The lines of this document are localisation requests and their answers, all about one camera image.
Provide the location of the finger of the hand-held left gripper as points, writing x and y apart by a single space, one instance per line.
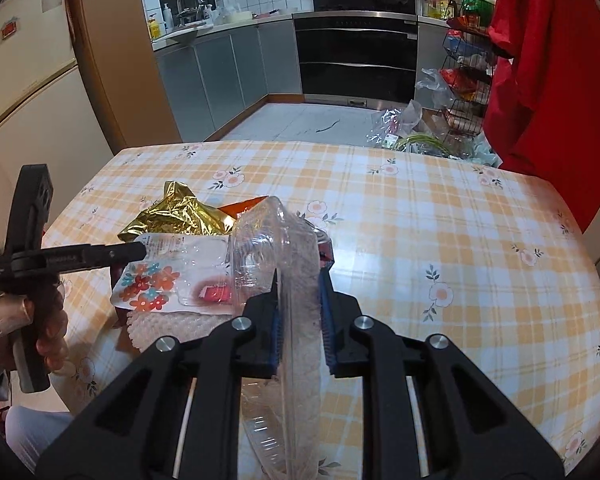
95 256

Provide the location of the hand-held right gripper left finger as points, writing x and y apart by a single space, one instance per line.
275 340

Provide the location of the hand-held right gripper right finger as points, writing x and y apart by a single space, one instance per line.
326 330

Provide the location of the white floral plastic packet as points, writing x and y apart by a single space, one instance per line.
150 280

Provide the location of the clear plastic container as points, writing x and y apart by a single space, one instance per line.
295 260

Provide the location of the gold foil wrapper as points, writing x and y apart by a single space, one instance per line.
180 212

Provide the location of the white foam fruit net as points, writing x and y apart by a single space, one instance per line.
180 330

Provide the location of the orange red snack wrapper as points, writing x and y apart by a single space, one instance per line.
240 207

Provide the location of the person's left hand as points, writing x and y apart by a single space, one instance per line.
10 315

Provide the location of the cream refrigerator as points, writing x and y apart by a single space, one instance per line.
30 110

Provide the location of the red fridge magnet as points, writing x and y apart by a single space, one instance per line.
10 29

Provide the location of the person's leg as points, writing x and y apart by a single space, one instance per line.
35 435

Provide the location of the grey lower kitchen cabinets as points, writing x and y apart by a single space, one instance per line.
215 75

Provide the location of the pile of plastic bags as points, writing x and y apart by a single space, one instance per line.
420 125

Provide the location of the chrome kitchen faucet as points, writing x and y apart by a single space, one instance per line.
187 5

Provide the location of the black built-in oven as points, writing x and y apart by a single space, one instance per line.
355 60

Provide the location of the red apron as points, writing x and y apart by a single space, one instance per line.
545 85

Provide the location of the row of condiment bottles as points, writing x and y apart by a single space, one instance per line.
445 2

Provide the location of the wooden door frame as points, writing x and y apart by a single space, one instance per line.
125 60

